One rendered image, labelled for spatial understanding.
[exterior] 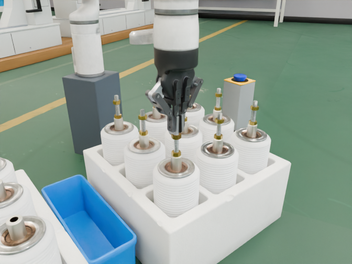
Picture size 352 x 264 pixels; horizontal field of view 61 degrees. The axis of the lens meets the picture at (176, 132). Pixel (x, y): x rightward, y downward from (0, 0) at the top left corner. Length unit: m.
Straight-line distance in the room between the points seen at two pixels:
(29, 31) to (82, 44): 1.81
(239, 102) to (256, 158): 0.26
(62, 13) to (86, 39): 2.44
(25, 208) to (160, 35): 0.38
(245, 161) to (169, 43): 0.38
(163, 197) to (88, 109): 0.56
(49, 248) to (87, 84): 0.65
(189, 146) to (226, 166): 0.12
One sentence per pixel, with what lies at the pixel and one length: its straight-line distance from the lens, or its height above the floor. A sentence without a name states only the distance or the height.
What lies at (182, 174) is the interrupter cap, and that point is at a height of 0.25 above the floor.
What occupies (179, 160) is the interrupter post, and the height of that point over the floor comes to 0.27.
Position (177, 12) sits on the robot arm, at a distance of 0.48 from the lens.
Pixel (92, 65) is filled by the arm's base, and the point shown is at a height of 0.34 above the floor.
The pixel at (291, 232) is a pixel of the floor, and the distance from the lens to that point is 0.88.
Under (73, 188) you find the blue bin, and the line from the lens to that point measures 0.88.
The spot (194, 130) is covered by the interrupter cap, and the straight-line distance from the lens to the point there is 0.76.
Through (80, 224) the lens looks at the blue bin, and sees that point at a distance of 0.89.
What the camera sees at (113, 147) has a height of 0.22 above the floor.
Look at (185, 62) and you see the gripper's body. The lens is 0.49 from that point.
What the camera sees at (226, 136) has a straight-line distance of 0.81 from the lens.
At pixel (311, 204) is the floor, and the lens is 1.00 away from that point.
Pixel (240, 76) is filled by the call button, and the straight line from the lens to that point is 0.96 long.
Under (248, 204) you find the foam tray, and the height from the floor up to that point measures 0.13.
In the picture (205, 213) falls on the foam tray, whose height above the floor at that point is 0.18.
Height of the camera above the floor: 0.59
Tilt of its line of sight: 26 degrees down
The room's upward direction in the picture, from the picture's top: straight up
